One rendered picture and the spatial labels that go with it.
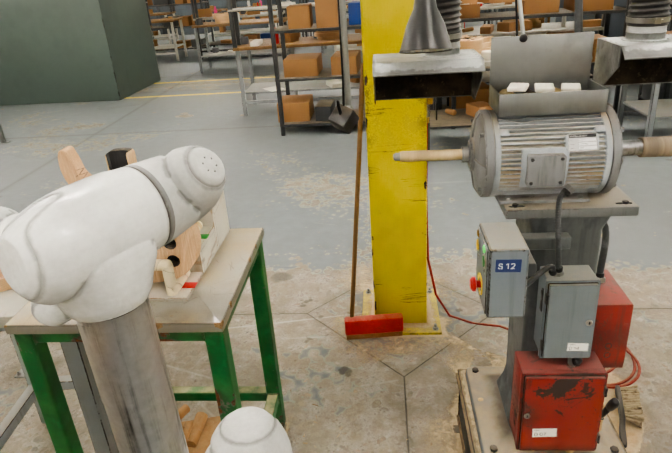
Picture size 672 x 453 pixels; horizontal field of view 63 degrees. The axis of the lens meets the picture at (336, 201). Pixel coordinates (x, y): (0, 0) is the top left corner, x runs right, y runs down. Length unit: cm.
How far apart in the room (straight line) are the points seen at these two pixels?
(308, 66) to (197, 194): 557
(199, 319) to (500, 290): 80
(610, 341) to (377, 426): 104
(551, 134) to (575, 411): 86
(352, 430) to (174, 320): 114
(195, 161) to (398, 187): 188
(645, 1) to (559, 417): 122
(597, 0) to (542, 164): 512
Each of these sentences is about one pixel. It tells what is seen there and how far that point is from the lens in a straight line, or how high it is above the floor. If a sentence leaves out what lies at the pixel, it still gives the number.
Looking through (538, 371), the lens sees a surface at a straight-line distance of 184.
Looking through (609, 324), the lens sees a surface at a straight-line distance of 192.
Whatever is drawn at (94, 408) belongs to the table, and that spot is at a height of 50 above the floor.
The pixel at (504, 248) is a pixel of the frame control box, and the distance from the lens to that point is 141.
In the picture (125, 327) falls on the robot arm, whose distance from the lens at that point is 84.
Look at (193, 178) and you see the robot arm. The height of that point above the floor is 152.
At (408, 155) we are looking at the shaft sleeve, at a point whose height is 126.
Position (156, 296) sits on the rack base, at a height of 94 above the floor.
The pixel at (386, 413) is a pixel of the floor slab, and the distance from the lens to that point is 255.
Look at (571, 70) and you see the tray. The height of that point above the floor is 146.
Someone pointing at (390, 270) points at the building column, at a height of 35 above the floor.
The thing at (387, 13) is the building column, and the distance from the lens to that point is 244.
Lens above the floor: 178
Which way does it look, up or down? 23 degrees down
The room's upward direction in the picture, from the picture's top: 4 degrees counter-clockwise
